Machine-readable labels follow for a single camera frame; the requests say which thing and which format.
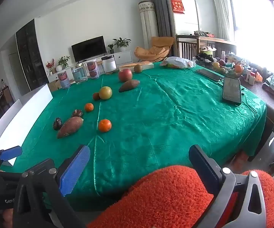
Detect large pink sweet potato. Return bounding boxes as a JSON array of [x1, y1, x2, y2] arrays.
[[57, 116, 84, 139]]

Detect green tablecloth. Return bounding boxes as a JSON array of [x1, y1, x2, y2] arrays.
[[0, 62, 268, 211]]

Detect small dark sweet potato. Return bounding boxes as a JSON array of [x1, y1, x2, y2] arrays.
[[118, 79, 140, 93]]

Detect orange rocking chair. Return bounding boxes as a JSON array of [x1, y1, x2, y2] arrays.
[[134, 36, 175, 63]]

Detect yellow round citrus fruit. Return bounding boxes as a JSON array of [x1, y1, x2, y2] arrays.
[[99, 86, 113, 100]]

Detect white tower air conditioner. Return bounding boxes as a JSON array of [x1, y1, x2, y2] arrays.
[[138, 0, 159, 50]]

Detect wooden chair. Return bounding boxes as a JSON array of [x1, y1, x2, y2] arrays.
[[176, 34, 237, 60]]

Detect grey curtain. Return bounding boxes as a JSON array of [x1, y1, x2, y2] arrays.
[[146, 0, 172, 45]]

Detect clear jar with black lid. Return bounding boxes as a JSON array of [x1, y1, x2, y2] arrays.
[[101, 55, 117, 74]]

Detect white curtain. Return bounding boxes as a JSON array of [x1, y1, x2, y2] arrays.
[[210, 0, 235, 42]]

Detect leafy plant in white pot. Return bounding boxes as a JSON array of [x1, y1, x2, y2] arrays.
[[58, 56, 70, 69]]

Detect person's orange fuzzy pants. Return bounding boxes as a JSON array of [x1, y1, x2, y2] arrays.
[[87, 165, 274, 228]]

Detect white cardboard box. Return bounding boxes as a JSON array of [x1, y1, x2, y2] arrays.
[[0, 84, 54, 167]]

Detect large green potted plant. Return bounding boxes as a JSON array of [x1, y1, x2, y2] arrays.
[[113, 37, 131, 52]]

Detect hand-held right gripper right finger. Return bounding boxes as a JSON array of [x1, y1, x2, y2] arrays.
[[189, 144, 268, 228]]

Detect red wall hanging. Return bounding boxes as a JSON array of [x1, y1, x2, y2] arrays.
[[170, 0, 185, 14]]

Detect red flowers in vase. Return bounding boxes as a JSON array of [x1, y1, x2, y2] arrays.
[[46, 59, 55, 75]]

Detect tin can with blue label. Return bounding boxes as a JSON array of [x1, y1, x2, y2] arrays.
[[57, 71, 71, 90]]

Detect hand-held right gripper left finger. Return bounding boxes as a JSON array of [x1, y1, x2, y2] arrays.
[[13, 145, 91, 228]]

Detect printed plastic bag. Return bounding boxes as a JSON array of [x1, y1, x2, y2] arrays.
[[162, 56, 195, 69]]

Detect tin can with food picture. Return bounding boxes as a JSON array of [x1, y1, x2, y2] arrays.
[[87, 59, 101, 80]]

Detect red apple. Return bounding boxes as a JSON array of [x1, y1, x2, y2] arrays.
[[118, 69, 133, 82]]

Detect black television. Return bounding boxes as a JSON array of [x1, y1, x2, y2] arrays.
[[71, 36, 106, 63]]

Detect flat white and orange box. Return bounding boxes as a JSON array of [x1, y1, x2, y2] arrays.
[[119, 61, 154, 72]]

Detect black smartphone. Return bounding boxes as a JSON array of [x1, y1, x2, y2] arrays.
[[222, 76, 242, 105]]

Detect clear jar with gold lid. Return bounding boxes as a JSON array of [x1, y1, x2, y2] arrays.
[[71, 63, 89, 84]]

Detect dark tablet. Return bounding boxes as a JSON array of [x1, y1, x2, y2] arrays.
[[196, 69, 223, 82]]

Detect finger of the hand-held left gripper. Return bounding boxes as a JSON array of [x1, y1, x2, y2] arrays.
[[0, 144, 23, 171]]

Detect white television cabinet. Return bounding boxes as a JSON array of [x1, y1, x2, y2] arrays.
[[47, 50, 133, 78]]

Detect dark glass cabinet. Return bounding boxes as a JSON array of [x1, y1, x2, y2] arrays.
[[15, 19, 49, 91]]

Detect brown cardboard box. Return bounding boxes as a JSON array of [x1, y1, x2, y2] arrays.
[[48, 79, 62, 92]]

